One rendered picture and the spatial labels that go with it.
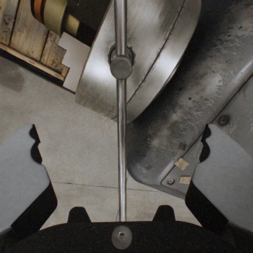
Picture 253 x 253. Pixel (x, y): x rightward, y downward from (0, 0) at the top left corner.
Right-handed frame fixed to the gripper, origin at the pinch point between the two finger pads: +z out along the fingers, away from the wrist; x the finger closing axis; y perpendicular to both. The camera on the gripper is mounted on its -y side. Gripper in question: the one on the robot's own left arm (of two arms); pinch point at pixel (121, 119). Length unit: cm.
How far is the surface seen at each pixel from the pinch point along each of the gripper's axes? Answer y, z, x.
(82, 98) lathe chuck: 4.0, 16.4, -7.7
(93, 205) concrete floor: 201, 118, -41
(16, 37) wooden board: -7, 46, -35
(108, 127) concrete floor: 77, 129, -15
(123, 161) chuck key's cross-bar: 8.3, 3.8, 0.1
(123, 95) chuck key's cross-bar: -0.2, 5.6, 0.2
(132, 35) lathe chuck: -6.4, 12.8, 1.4
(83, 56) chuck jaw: -2.8, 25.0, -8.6
